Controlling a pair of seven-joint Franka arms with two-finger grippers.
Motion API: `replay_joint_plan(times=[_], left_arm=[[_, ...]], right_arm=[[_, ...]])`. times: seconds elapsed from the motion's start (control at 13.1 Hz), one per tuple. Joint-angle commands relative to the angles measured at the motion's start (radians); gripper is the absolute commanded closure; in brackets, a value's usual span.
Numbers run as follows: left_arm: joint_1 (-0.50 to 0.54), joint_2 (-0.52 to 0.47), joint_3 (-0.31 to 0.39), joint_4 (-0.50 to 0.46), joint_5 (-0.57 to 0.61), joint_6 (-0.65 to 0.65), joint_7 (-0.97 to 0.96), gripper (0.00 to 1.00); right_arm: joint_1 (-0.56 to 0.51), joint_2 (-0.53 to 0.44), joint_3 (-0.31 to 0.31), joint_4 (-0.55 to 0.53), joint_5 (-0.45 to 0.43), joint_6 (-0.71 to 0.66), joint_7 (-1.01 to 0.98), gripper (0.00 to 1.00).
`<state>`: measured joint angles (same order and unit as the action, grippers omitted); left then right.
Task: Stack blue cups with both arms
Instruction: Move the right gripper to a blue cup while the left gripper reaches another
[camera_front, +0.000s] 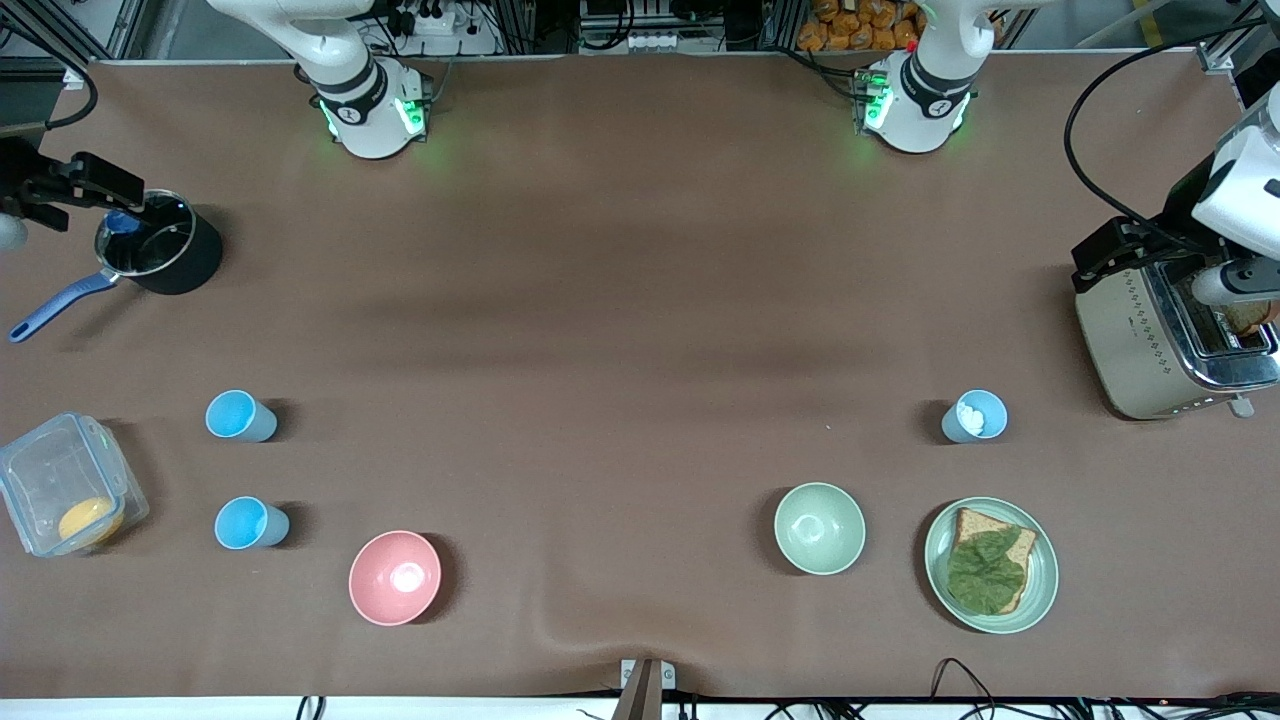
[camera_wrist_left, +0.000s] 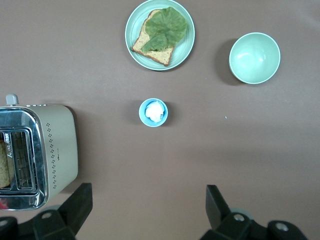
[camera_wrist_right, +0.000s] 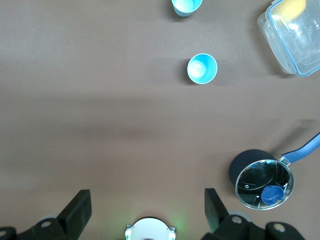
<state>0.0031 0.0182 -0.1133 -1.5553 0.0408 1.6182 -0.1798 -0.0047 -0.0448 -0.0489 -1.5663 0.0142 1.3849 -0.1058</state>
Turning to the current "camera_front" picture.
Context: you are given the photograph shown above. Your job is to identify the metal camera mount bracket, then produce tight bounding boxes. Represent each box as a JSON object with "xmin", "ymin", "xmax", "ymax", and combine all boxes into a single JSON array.
[{"xmin": 611, "ymin": 658, "xmax": 677, "ymax": 720}]

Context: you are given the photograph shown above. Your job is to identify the pale green plate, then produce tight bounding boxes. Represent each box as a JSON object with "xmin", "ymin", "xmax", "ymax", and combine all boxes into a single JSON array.
[{"xmin": 923, "ymin": 497, "xmax": 1060, "ymax": 635}]

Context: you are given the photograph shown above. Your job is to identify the light blue cup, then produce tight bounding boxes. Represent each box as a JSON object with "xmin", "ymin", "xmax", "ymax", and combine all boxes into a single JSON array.
[
  {"xmin": 214, "ymin": 496, "xmax": 291, "ymax": 551},
  {"xmin": 205, "ymin": 389, "xmax": 279, "ymax": 444}
]

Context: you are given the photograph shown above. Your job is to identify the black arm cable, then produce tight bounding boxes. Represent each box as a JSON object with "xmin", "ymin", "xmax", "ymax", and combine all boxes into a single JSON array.
[
  {"xmin": 1063, "ymin": 15, "xmax": 1266, "ymax": 251},
  {"xmin": 44, "ymin": 60, "xmax": 99, "ymax": 132}
]

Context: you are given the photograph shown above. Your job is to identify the bag of orange snacks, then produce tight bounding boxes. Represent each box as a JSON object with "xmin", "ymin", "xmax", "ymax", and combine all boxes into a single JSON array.
[{"xmin": 796, "ymin": 0, "xmax": 923, "ymax": 53}]

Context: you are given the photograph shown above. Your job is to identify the brown toast slice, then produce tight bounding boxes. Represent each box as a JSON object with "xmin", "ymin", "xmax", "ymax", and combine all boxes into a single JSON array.
[{"xmin": 1225, "ymin": 300, "xmax": 1279, "ymax": 337}]

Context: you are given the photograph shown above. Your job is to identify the clear plastic container green clips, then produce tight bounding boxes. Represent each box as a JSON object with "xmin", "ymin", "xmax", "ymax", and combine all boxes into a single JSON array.
[{"xmin": 0, "ymin": 412, "xmax": 151, "ymax": 558}]

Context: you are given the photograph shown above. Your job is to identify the pale green bowl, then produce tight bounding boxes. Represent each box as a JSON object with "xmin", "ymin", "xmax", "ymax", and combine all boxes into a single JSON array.
[{"xmin": 773, "ymin": 482, "xmax": 867, "ymax": 577}]

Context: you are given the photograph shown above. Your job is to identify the orange food piece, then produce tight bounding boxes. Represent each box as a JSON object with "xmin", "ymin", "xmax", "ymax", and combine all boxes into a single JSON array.
[{"xmin": 57, "ymin": 497, "xmax": 125, "ymax": 547}]

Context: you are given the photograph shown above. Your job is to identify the blue cup with white tissue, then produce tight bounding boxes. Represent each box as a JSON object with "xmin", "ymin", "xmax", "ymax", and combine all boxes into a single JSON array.
[{"xmin": 941, "ymin": 389, "xmax": 1009, "ymax": 445}]

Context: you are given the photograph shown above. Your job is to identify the brown bread slice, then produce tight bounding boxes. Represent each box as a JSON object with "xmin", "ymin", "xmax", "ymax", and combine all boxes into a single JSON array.
[{"xmin": 951, "ymin": 507, "xmax": 1039, "ymax": 615}]

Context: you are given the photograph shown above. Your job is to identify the black looped cable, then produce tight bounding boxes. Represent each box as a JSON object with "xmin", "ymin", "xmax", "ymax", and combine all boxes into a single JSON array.
[{"xmin": 930, "ymin": 657, "xmax": 1001, "ymax": 720}]

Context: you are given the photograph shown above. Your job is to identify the pink bowl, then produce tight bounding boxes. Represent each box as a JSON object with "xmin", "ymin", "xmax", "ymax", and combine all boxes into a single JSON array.
[{"xmin": 348, "ymin": 530, "xmax": 443, "ymax": 628}]

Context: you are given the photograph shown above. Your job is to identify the green lettuce leaf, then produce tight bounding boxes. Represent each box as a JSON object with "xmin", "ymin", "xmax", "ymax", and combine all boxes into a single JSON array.
[{"xmin": 946, "ymin": 528, "xmax": 1029, "ymax": 615}]

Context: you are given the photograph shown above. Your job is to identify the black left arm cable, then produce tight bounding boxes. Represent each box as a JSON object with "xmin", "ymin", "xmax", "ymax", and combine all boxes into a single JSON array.
[{"xmin": 1063, "ymin": 15, "xmax": 1266, "ymax": 251}]

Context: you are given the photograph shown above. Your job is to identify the black saucepan with blue handle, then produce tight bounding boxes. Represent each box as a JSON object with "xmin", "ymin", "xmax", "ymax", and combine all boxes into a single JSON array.
[{"xmin": 8, "ymin": 189, "xmax": 224, "ymax": 345}]

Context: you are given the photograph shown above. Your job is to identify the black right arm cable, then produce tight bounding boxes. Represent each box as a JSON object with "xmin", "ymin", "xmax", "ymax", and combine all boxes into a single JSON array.
[{"xmin": 44, "ymin": 60, "xmax": 99, "ymax": 132}]

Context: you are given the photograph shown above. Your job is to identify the beige chrome toaster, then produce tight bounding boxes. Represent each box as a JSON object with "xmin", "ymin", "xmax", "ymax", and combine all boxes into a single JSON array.
[{"xmin": 1074, "ymin": 255, "xmax": 1280, "ymax": 421}]

